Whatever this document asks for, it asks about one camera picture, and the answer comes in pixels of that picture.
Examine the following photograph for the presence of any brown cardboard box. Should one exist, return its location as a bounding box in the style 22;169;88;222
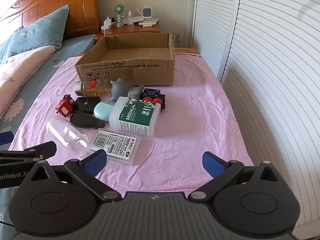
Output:
74;32;176;87

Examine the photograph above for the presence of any dark blue dotted block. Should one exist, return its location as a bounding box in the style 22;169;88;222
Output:
143;88;160;98

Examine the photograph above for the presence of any small green desk fan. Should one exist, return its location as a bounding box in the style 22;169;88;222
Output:
112;3;127;28

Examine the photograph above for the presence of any mint green case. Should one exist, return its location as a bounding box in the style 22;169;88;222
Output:
93;101;116;122

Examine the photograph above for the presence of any grey star-shaped toy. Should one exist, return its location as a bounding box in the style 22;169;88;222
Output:
110;78;133;102

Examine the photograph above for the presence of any black toy with red buttons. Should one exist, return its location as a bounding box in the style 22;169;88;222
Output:
141;94;167;112

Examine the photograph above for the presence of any wooden bed frame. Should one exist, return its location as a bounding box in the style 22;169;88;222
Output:
174;47;201;56

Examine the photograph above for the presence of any amber capsule bottle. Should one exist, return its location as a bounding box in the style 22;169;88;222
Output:
74;79;113;97

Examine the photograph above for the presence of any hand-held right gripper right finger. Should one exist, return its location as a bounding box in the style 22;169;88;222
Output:
189;151;288;203

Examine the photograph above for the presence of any clear plastic jar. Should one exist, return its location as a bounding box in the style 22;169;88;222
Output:
46;119;91;154

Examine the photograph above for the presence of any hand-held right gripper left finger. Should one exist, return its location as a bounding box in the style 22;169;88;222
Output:
18;149;123;203

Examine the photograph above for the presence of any white power strip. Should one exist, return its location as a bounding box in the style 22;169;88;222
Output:
101;16;117;30

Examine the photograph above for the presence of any wooden nightstand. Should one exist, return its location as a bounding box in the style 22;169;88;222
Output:
96;21;161;43

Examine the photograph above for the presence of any clear labelled box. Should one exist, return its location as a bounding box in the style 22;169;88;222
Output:
89;128;142;167

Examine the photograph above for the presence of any black glossy teardrop case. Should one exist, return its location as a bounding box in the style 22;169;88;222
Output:
68;111;105;130

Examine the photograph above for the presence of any black flat device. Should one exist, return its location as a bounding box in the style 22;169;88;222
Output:
74;97;101;113

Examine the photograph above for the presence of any red toy robot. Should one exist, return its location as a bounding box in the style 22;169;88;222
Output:
55;94;75;117

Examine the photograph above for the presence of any blue pillow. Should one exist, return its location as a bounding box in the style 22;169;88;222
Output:
0;4;70;62

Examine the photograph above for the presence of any wide white louvered door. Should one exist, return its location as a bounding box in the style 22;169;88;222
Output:
217;0;320;240

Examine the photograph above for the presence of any cotton swab box green label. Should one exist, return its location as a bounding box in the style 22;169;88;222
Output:
108;96;161;137

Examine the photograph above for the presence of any pink floral quilt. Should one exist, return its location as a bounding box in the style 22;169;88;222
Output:
0;45;59;123

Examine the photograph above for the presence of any narrow white louvered door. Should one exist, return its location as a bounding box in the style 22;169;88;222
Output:
190;0;242;55

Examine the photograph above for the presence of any wooden headboard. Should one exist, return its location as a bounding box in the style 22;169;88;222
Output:
0;0;100;40

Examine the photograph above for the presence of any pink cloth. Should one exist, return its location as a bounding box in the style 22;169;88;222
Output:
9;52;255;198

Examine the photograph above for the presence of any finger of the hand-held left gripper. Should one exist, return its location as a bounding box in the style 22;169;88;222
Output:
0;132;13;146
0;141;57;161

